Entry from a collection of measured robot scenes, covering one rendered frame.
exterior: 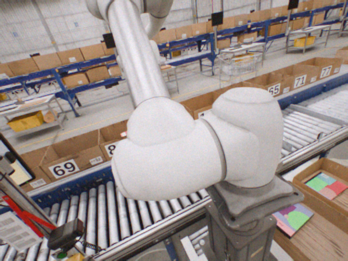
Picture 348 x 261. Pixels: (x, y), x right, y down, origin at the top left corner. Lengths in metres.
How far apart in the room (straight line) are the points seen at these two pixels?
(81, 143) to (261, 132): 1.50
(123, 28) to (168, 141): 0.36
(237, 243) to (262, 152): 0.35
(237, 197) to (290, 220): 0.62
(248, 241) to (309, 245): 0.46
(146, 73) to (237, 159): 0.29
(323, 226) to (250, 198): 0.69
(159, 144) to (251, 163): 0.20
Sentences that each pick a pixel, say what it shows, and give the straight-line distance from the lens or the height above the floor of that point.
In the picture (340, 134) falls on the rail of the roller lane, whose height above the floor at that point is 0.73.
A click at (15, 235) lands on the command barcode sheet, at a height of 1.14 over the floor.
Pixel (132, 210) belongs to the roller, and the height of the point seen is 0.75.
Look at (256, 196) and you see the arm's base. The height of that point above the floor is 1.28.
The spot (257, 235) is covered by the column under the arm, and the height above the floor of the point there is 1.08.
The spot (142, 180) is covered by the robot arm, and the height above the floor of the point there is 1.44.
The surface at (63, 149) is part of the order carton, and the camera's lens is 1.70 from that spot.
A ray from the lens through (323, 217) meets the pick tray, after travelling 1.17.
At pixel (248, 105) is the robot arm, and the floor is 1.52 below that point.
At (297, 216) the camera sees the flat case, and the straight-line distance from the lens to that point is 1.10.
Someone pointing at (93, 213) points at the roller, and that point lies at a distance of 1.32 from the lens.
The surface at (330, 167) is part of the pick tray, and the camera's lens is 1.39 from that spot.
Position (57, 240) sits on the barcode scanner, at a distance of 0.86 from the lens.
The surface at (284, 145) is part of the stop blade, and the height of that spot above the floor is 0.77.
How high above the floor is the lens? 1.66
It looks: 30 degrees down
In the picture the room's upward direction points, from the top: 12 degrees counter-clockwise
